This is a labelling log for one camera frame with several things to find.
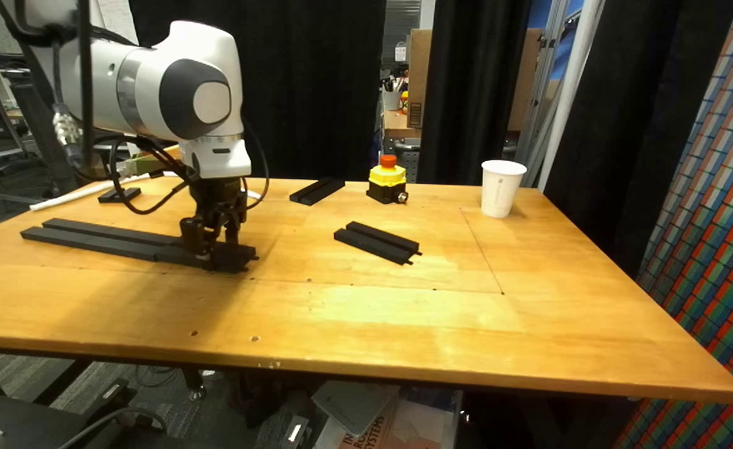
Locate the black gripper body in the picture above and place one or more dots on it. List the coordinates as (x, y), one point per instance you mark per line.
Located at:
(220, 207)

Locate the black track piece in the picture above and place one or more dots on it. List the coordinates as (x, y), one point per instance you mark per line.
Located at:
(145, 247)
(377, 243)
(224, 257)
(317, 191)

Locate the black track piece table edge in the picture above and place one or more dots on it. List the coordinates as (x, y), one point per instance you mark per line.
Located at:
(72, 236)

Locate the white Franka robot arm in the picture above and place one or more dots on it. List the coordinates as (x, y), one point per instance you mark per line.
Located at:
(185, 88)

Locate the small black connector block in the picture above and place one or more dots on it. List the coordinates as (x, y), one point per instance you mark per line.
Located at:
(121, 196)

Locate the black curtain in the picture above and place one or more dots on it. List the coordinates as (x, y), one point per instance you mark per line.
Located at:
(311, 76)

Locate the white paper cup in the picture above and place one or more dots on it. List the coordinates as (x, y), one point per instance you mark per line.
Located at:
(499, 182)

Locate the colourful woven backdrop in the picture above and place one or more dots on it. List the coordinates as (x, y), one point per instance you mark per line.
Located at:
(690, 271)

